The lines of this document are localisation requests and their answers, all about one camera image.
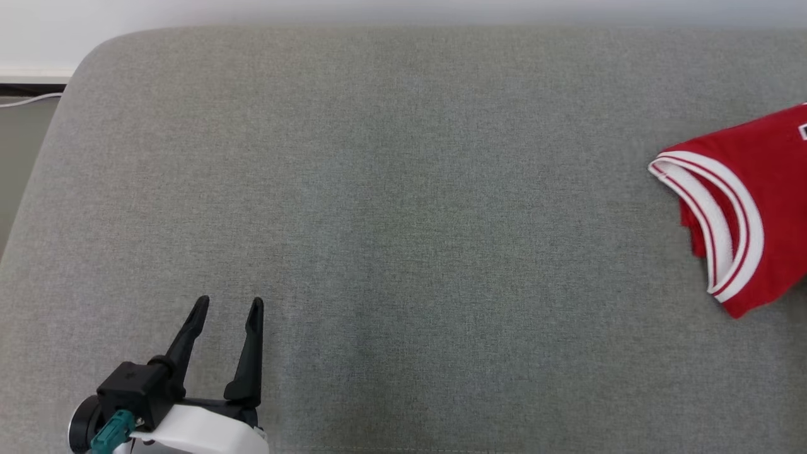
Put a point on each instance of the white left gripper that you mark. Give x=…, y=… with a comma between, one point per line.
x=202, y=432

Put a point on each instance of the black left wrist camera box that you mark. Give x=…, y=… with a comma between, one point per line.
x=135, y=391

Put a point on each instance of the red jersey with white sleeves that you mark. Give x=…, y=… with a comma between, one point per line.
x=769, y=189

